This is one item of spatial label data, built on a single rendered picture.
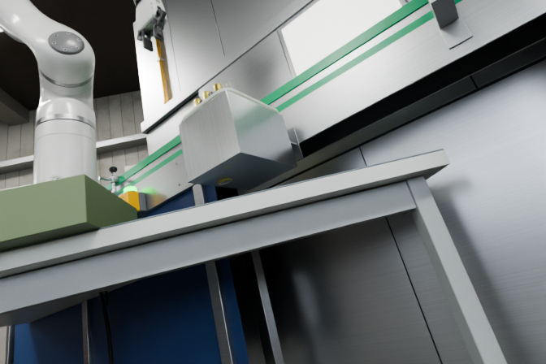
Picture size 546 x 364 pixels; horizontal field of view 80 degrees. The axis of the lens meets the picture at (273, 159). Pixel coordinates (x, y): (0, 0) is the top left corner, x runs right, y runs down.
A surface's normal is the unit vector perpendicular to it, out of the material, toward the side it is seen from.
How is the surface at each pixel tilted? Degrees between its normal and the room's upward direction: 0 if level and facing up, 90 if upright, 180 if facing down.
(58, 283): 90
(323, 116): 90
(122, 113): 90
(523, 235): 90
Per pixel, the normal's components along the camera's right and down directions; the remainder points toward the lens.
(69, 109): 0.58, -0.44
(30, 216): 0.03, -0.37
